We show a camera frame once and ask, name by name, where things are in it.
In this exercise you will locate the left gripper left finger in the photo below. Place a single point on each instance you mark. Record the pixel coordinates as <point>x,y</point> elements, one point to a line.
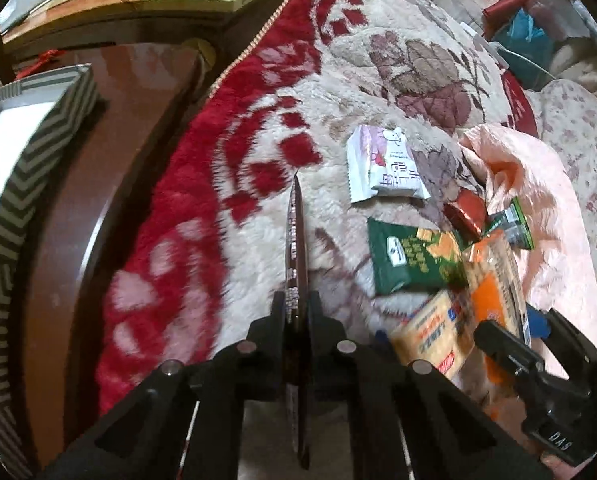
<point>254,365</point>

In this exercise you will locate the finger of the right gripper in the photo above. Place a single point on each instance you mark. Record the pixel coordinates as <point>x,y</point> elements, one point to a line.
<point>509,361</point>
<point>572,349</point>

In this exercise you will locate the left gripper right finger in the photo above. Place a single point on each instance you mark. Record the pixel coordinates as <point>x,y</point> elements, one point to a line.
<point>342,368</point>

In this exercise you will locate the dark brown coffee stick packet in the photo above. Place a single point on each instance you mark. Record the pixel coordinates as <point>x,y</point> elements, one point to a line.
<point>295,334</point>

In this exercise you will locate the orange clear cracker pack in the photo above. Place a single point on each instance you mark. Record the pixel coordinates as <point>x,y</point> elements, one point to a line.
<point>499,309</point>

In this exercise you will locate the yellow biscuit pack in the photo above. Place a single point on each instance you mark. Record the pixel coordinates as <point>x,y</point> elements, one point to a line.
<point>440,333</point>

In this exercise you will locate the green cracker packet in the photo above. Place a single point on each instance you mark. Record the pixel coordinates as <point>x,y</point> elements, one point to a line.
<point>405,257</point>

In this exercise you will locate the small green snack packet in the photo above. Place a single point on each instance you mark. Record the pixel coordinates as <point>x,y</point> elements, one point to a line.
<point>513,222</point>

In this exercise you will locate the red gold snack packet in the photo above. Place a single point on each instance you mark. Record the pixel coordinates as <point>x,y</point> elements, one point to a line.
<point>467,214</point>

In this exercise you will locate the white purple snack packet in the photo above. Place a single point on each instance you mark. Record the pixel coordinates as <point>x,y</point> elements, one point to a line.
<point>380,163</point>

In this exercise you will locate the pink quilt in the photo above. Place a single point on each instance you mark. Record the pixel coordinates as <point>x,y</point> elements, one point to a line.
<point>558,272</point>

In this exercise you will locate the red cream floral blanket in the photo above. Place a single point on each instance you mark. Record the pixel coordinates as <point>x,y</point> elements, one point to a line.
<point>210,255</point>

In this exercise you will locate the dark wooden chair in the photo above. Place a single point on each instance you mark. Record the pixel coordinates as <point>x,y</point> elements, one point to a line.
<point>86,221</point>

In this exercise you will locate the teal plastic bag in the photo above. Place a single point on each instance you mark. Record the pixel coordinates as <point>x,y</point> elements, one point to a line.
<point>527,49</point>

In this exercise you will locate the white striped cardboard box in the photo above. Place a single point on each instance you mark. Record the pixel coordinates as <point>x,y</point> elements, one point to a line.
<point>39,116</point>

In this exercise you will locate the red cloth under table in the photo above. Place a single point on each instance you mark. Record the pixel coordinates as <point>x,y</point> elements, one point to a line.
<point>41,63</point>

